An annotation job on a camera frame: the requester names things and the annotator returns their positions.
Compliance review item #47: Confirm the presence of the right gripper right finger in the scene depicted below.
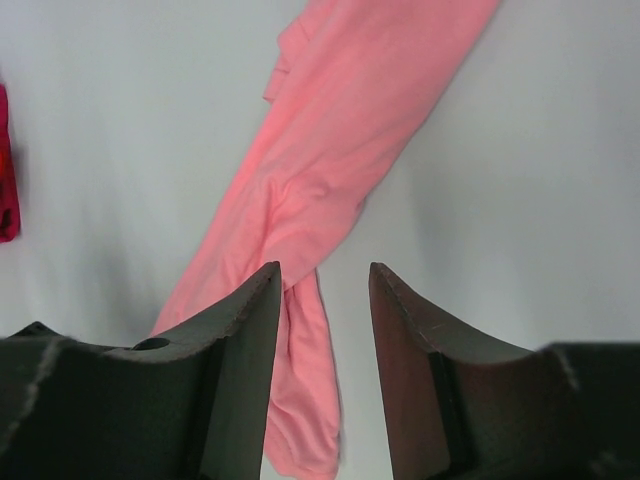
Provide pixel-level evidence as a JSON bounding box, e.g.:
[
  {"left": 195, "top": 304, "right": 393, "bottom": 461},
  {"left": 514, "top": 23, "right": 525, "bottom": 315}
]
[{"left": 369, "top": 263, "right": 639, "bottom": 479}]

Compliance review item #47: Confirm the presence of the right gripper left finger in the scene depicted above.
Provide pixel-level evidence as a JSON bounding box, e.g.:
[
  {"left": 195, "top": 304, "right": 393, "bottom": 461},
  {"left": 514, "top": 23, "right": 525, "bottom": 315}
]
[{"left": 1, "top": 262, "right": 281, "bottom": 479}]

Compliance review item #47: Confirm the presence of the pink t shirt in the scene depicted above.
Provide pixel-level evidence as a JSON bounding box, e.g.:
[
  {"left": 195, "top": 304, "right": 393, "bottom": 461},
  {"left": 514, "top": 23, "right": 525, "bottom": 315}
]
[{"left": 154, "top": 1, "right": 497, "bottom": 479}]

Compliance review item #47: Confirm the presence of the folded magenta t shirt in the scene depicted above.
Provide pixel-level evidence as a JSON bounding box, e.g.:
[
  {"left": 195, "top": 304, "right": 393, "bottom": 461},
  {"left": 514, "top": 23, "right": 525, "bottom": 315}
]
[{"left": 0, "top": 85, "right": 21, "bottom": 243}]

